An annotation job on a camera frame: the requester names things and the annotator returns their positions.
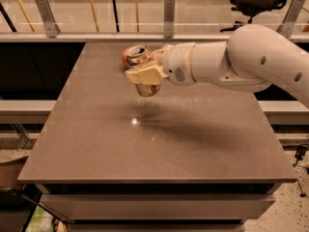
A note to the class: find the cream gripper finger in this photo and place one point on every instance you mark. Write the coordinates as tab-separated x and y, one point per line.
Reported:
159	53
147	75

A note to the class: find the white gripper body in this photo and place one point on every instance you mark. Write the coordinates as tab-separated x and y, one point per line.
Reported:
178	63

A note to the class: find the orange soda can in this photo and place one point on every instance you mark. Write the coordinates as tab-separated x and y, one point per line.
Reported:
135	57

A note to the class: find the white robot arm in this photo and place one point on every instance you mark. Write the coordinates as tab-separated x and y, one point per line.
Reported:
254	58

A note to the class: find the red apple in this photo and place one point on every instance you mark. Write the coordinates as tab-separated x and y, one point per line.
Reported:
124	58

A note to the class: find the glass railing with metal posts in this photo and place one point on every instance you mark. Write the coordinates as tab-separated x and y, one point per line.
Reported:
94	20

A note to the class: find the grey drawer cabinet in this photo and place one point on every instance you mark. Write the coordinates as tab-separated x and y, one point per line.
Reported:
123	209

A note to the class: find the yellow pole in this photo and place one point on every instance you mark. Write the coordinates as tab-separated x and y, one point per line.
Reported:
21	16

